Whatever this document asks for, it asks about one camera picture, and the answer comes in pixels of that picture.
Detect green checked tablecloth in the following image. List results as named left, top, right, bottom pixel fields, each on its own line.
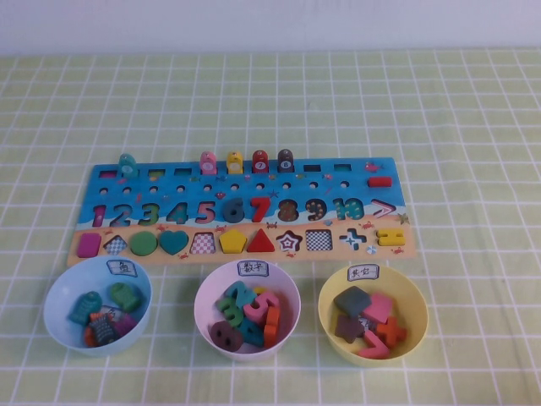
left=0, top=48, right=541, bottom=406

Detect yellow fish peg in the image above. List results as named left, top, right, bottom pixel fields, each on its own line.
left=226, top=151, right=245, bottom=175

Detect red fish peg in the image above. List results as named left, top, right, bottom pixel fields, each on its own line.
left=252, top=149, right=271, bottom=173

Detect paper label on blue bowl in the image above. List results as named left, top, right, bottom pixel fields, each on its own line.
left=107, top=258, right=139, bottom=278

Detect brown star block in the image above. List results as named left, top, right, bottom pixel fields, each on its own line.
left=335, top=313, right=367, bottom=344

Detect pink plastic bowl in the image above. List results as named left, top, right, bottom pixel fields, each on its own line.
left=194, top=260, right=302, bottom=362

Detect yellow equals sign block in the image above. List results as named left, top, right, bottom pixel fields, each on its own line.
left=376, top=228, right=407, bottom=248

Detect brown number eight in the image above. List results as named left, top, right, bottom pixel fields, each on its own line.
left=210, top=320, right=244, bottom=352

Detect purple fish piece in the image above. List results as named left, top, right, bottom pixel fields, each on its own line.
left=113, top=315, right=139, bottom=337

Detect teal striped fish piece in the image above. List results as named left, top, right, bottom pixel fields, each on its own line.
left=68, top=290, right=104, bottom=326

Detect brown fish peg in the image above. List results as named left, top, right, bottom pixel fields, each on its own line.
left=276, top=148, right=295, bottom=173

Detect red triangle block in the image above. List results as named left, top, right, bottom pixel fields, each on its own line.
left=246, top=228, right=276, bottom=254

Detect teal fish peg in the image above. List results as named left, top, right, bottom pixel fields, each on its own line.
left=117, top=152, right=138, bottom=178

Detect teal number four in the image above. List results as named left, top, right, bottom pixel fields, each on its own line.
left=240, top=319, right=266, bottom=348

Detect pink number five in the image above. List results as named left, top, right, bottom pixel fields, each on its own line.
left=243, top=292, right=281, bottom=325

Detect paper label on pink bowl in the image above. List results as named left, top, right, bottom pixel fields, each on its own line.
left=237, top=260, right=270, bottom=278

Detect pink greater-than sign block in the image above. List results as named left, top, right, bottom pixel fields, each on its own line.
left=358, top=329, right=390, bottom=359

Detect green number three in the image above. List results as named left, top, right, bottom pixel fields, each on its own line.
left=216, top=297, right=246, bottom=325

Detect orange number piece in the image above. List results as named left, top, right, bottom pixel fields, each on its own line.
left=265, top=306, right=282, bottom=348

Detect teal heart block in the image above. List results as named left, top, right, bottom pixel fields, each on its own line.
left=158, top=230, right=189, bottom=256

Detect green circle block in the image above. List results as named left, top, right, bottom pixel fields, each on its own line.
left=129, top=231, right=159, bottom=256

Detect paper label on yellow bowl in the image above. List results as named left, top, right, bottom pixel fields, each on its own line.
left=347, top=265, right=380, bottom=283

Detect light blue plastic bowl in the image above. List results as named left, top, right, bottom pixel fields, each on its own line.
left=43, top=256, right=152, bottom=358

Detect dark grey number six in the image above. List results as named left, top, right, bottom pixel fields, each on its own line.
left=222, top=197, right=245, bottom=224

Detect yellow plastic bowl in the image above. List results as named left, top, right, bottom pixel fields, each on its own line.
left=317, top=264, right=429, bottom=367

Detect yellow pentagon block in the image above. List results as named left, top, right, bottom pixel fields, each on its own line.
left=218, top=229, right=249, bottom=254

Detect grey fish piece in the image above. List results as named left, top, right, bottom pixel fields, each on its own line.
left=89, top=315, right=117, bottom=347

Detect magenta rectangle block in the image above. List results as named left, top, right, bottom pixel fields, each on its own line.
left=77, top=233, right=101, bottom=258

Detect teal number two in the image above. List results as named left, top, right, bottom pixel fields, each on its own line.
left=223, top=281, right=254, bottom=310

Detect blue wooden puzzle board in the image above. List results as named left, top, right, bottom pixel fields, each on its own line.
left=66, top=156, right=418, bottom=266

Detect orange plus sign block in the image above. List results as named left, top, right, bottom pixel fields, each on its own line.
left=375, top=315, right=408, bottom=346

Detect pink fish peg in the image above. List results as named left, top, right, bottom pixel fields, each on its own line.
left=199, top=151, right=218, bottom=175

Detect green fish piece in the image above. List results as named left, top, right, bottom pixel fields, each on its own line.
left=109, top=282, right=142, bottom=313

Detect pink trapezoid block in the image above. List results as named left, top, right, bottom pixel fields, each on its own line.
left=361, top=292, right=398, bottom=325

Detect red number seven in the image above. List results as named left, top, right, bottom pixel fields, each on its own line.
left=249, top=196, right=272, bottom=223

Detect dark grey square block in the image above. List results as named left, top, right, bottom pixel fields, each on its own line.
left=332, top=285, right=372, bottom=317

